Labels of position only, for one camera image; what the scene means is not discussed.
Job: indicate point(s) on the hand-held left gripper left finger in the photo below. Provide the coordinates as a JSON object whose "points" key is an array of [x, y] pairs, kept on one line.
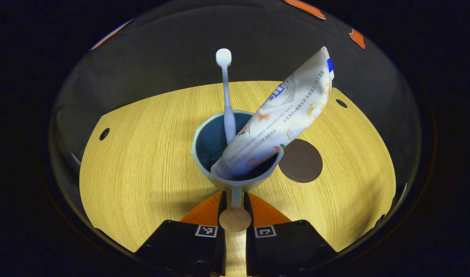
{"points": [[221, 250]]}

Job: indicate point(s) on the dark brown round coaster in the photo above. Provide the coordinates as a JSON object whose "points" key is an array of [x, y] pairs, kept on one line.
{"points": [[302, 163]]}

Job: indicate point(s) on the black backdrop cloth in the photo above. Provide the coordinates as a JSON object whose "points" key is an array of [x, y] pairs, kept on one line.
{"points": [[161, 57]]}

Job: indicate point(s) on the white toothbrush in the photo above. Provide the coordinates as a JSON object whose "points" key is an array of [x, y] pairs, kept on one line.
{"points": [[227, 100]]}

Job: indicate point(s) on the white toothpaste tube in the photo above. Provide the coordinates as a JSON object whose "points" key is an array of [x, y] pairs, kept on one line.
{"points": [[281, 115]]}

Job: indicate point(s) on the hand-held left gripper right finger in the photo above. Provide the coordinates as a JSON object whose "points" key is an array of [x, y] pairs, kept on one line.
{"points": [[250, 250]]}

